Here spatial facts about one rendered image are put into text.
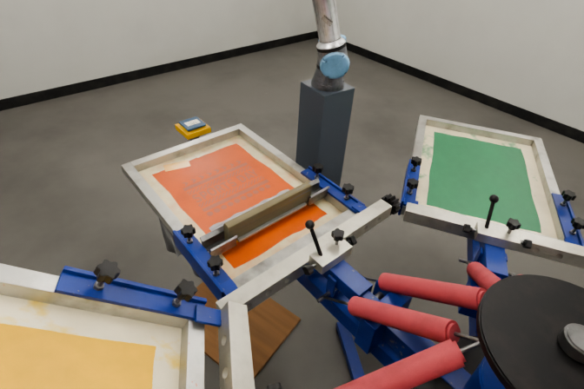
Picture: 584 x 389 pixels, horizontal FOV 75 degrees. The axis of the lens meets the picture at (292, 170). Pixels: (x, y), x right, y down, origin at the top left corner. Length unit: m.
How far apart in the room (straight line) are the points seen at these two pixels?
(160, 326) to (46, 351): 0.21
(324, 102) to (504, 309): 1.15
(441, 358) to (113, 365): 0.60
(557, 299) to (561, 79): 3.93
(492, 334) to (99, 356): 0.70
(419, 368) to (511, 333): 0.17
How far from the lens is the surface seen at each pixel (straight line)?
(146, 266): 2.60
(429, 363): 0.83
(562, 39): 4.66
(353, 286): 1.12
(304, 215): 1.41
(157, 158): 1.70
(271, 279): 1.11
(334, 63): 1.56
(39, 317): 0.87
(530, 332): 0.83
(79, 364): 0.84
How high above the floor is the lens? 1.92
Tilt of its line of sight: 36 degrees down
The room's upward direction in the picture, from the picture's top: 3 degrees clockwise
